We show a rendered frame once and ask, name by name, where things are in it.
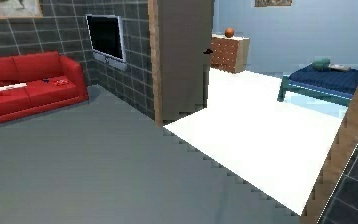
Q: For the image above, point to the grey brown room door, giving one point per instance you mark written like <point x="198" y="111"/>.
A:
<point x="182" y="56"/>

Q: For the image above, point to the brown chest of drawers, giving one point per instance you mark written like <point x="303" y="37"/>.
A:
<point x="227" y="53"/>

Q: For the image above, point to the orange basketball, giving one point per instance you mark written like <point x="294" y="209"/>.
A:
<point x="229" y="32"/>

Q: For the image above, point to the small dark object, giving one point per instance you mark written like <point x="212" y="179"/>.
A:
<point x="46" y="80"/>

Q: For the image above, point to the red sofa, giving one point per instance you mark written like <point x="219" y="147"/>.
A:
<point x="37" y="86"/>

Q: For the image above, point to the green pillow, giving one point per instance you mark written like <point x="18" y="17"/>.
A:
<point x="321" y="64"/>

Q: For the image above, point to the white remote control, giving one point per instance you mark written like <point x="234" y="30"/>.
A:
<point x="10" y="87"/>

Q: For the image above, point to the wall television set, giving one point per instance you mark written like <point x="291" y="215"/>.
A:
<point x="105" y="37"/>

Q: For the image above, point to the dark framed wall picture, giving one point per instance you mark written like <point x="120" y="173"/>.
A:
<point x="273" y="2"/>

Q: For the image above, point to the blue bed with green frame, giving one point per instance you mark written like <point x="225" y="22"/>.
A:
<point x="323" y="81"/>

